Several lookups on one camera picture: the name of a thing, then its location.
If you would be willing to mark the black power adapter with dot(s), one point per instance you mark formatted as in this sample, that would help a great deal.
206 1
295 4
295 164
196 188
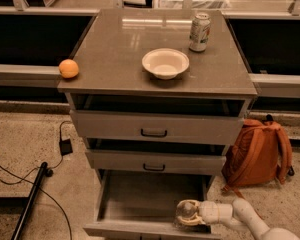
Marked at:
65 147

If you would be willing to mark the black pole on floor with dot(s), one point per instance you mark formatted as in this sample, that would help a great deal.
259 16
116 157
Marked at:
29 202

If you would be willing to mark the clear plastic water bottle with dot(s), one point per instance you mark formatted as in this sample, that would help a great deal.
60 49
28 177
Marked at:
185 212

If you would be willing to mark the orange backpack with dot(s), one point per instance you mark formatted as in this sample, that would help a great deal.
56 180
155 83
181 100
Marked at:
262 152

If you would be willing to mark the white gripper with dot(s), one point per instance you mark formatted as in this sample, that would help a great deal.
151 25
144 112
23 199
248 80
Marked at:
208 213

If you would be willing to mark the orange fruit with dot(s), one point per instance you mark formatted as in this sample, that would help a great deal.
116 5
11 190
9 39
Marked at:
68 69

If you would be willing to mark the middle grey drawer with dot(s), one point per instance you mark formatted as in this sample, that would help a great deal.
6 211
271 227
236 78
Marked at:
156 162

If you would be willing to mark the grey drawer cabinet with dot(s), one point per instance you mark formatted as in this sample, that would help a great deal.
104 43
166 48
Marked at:
112 78

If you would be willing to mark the top grey drawer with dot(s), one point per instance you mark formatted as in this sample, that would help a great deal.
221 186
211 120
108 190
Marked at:
157 127

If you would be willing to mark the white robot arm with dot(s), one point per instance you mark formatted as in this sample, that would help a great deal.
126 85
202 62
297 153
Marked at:
239 215

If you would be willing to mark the white paper bowl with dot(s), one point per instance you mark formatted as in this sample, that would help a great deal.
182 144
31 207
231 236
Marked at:
165 63

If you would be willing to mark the bottom grey open drawer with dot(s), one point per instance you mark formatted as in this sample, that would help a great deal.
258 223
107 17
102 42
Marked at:
142 206

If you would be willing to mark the green white soda can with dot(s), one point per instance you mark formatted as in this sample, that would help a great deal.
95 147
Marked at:
199 33

